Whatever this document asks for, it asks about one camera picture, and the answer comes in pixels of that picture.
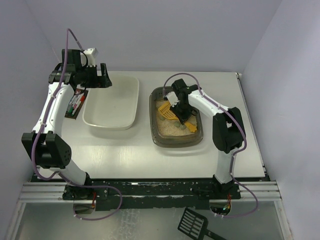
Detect yellow litter scoop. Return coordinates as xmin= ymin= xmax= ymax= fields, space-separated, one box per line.
xmin=157 ymin=101 xmax=198 ymax=133

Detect brown litter box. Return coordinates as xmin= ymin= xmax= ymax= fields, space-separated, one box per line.
xmin=149 ymin=86 xmax=204 ymax=148

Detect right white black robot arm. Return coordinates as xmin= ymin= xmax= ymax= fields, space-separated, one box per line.
xmin=165 ymin=79 xmax=247 ymax=194

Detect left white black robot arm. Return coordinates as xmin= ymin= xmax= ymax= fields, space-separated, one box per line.
xmin=21 ymin=48 xmax=112 ymax=186

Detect green clump three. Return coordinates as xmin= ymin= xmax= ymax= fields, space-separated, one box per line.
xmin=174 ymin=121 xmax=181 ymax=128

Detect green clump four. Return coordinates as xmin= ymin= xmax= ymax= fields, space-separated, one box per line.
xmin=180 ymin=124 xmax=187 ymax=130

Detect dark book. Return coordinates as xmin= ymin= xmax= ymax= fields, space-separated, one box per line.
xmin=64 ymin=88 xmax=89 ymax=120

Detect pack of markers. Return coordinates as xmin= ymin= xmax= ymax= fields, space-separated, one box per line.
xmin=66 ymin=92 xmax=85 ymax=116

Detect white plastic tub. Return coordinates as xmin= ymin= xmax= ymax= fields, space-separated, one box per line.
xmin=82 ymin=73 xmax=140 ymax=130

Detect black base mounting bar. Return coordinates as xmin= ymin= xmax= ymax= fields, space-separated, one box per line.
xmin=62 ymin=177 xmax=241 ymax=211

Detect black slotted spatula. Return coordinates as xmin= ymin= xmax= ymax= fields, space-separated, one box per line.
xmin=177 ymin=207 xmax=226 ymax=240

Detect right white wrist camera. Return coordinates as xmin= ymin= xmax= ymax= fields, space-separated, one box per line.
xmin=165 ymin=91 xmax=180 ymax=107

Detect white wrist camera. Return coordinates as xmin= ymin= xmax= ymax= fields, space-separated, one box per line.
xmin=80 ymin=48 xmax=98 ymax=67
xmin=165 ymin=91 xmax=180 ymax=107

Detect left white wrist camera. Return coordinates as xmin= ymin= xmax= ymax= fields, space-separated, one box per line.
xmin=80 ymin=48 xmax=98 ymax=67

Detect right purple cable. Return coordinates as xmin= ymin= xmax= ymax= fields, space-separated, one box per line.
xmin=162 ymin=72 xmax=260 ymax=219

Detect purple cable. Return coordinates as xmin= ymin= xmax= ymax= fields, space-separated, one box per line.
xmin=162 ymin=72 xmax=260 ymax=219
xmin=31 ymin=27 xmax=124 ymax=221

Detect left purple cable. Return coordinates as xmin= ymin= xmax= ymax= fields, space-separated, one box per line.
xmin=31 ymin=27 xmax=124 ymax=221

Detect aluminium rail frame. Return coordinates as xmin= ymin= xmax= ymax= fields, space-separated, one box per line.
xmin=19 ymin=181 xmax=283 ymax=202

